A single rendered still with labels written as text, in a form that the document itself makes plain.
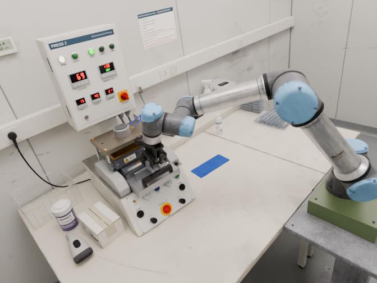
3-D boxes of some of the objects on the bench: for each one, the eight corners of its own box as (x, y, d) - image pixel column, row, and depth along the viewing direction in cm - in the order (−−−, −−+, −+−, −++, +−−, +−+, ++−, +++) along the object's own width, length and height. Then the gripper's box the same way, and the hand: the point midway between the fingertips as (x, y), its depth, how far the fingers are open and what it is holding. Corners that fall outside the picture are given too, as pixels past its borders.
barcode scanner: (60, 243, 123) (53, 231, 119) (76, 232, 128) (70, 220, 124) (79, 269, 110) (72, 256, 106) (96, 256, 114) (90, 243, 110)
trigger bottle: (203, 112, 211) (199, 82, 199) (206, 108, 218) (202, 78, 205) (214, 113, 208) (211, 81, 196) (216, 108, 215) (213, 77, 202)
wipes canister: (59, 227, 132) (46, 205, 124) (76, 217, 137) (64, 194, 129) (66, 236, 126) (53, 213, 119) (83, 225, 131) (72, 202, 123)
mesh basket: (21, 211, 147) (9, 193, 140) (67, 185, 162) (58, 167, 155) (35, 231, 132) (23, 212, 126) (83, 200, 147) (75, 182, 140)
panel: (142, 234, 120) (124, 197, 117) (193, 199, 135) (178, 165, 132) (144, 235, 118) (125, 198, 115) (195, 199, 133) (180, 165, 130)
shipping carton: (82, 228, 129) (76, 215, 124) (106, 213, 136) (100, 199, 131) (101, 250, 117) (95, 236, 112) (126, 231, 124) (120, 217, 119)
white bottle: (216, 131, 192) (214, 113, 185) (223, 131, 191) (221, 112, 183) (215, 135, 188) (213, 116, 180) (223, 135, 186) (221, 115, 179)
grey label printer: (202, 103, 228) (200, 83, 219) (219, 95, 237) (217, 76, 229) (223, 110, 210) (221, 89, 201) (240, 101, 220) (239, 81, 211)
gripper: (150, 151, 100) (151, 185, 115) (169, 141, 105) (168, 174, 120) (137, 138, 104) (139, 172, 120) (156, 129, 109) (156, 162, 124)
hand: (150, 167), depth 120 cm, fingers closed, pressing on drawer
